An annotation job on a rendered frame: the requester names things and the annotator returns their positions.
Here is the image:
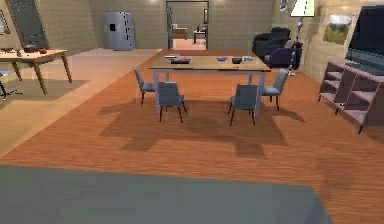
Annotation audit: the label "grey dining chair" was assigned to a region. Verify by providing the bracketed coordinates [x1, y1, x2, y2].
[156, 81, 188, 124]
[260, 68, 290, 112]
[133, 66, 156, 107]
[227, 83, 260, 127]

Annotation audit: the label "brown dining table white legs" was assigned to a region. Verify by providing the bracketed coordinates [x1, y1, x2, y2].
[147, 54, 272, 118]

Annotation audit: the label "small dark table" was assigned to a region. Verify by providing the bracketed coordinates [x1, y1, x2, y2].
[193, 30, 207, 45]

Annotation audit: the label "wooden cupboard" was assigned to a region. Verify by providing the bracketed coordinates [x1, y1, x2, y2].
[173, 27, 188, 41]

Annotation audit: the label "grey floor carpet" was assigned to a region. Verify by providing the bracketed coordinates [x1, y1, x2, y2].
[0, 164, 334, 224]

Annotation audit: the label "dark green armchair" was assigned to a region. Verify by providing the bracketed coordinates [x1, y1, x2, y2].
[252, 27, 292, 58]

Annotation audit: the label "dark purple armchair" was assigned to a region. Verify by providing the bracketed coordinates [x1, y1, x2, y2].
[264, 41, 304, 70]

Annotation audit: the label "silver grey fridge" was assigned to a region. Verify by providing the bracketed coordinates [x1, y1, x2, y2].
[105, 11, 137, 52]

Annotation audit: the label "floor lamp white shade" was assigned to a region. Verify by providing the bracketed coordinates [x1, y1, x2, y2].
[287, 0, 316, 77]

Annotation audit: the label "brown open shelf unit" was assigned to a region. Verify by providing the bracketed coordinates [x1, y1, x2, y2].
[317, 60, 384, 135]

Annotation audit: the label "light wooden side table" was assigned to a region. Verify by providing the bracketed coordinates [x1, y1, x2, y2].
[0, 49, 73, 96]

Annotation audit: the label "framed landscape picture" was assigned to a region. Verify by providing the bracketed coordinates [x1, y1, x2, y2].
[322, 13, 354, 46]

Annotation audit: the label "dark grey room door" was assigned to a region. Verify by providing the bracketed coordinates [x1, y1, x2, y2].
[5, 0, 50, 50]

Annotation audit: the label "black television set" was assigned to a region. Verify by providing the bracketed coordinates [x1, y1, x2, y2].
[344, 4, 384, 77]

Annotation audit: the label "framed wall picture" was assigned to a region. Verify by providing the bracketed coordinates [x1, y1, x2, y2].
[0, 9, 11, 36]

